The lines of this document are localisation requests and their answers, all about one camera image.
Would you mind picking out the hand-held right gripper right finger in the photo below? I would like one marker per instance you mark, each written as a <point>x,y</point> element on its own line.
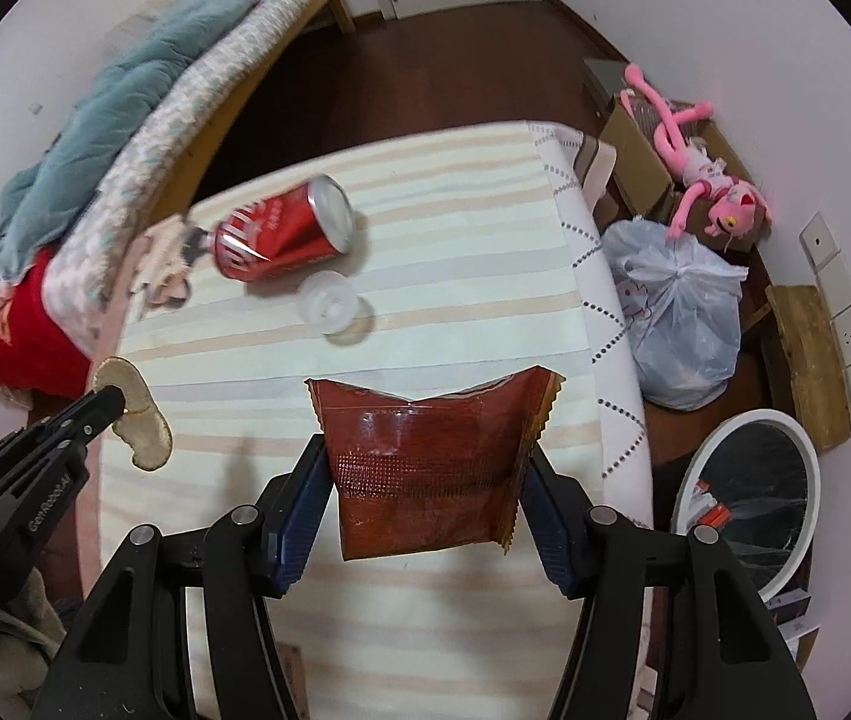
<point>549,525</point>

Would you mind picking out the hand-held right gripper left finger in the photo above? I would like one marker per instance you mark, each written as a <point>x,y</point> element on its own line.
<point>298,532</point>

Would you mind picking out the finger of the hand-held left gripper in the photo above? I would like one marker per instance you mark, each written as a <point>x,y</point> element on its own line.
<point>88,409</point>
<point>20,461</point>

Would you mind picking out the small beige toy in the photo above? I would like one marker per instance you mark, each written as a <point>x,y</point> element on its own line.
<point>144,442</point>

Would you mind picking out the brown foil packet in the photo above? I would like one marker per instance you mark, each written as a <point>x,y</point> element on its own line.
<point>425,465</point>

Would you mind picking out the white trash bin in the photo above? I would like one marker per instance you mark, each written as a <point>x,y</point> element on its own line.
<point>684,480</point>

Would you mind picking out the red snack packet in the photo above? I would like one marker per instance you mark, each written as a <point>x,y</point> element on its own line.
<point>714,515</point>

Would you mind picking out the clear plastic cup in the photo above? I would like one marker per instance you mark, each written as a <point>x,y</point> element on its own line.
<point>332,307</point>

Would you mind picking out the red soda can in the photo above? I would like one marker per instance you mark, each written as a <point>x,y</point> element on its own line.
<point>275,236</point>

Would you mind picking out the red blanket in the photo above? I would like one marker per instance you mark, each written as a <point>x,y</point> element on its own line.
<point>20,345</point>

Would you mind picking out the translucent plastic bag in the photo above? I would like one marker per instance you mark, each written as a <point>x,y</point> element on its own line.
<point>680,315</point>

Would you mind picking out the striped cat print table blanket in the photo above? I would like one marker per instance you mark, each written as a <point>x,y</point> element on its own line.
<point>433,300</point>

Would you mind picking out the wooden bed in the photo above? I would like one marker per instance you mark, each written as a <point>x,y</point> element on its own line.
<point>170,127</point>

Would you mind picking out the wooden board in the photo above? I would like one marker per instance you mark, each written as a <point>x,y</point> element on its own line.
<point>808,367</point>

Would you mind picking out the blue quilt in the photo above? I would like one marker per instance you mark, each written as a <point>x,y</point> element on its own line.
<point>118,90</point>

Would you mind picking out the pink plush toy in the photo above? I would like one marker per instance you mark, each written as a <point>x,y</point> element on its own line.
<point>725,202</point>

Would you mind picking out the cardboard box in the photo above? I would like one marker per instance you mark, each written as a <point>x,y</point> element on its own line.
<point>635,157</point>

